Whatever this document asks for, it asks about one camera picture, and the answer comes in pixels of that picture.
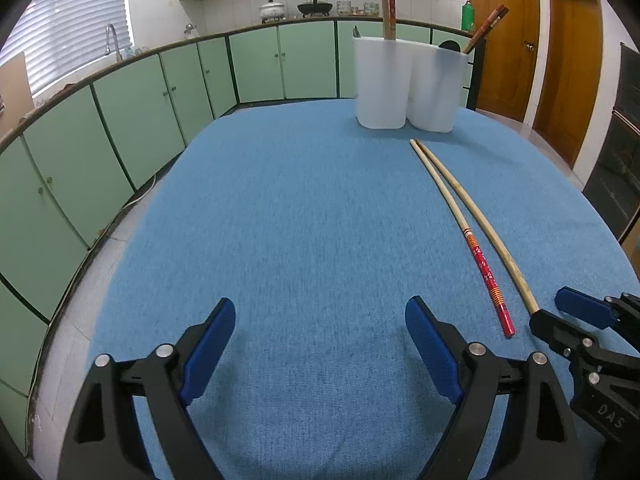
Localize blue table mat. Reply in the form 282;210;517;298
90;100;639;479

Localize black wok with lid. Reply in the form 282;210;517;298
297;0;333;18

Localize left wooden door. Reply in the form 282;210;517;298
471;0;540;122

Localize black plastic spoon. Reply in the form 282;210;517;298
439;40;460;52

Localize white cooking pot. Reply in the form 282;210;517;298
259;0;286;24

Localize brown board with clips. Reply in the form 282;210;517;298
0;52;35;145

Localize wooden door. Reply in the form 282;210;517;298
471;0;540;122
534;0;603;166

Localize white window blinds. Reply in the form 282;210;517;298
1;0;132;93

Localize green bottle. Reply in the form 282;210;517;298
461;0;475;32

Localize green lower kitchen cabinets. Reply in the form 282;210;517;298
0;15;487;456

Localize right wooden door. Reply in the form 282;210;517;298
534;0;603;166

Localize chrome sink faucet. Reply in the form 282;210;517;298
105;23;124;63

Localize dark glass display cabinet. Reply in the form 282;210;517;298
582;44;640;242

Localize white twin utensil holder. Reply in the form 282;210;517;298
354;37;469;133

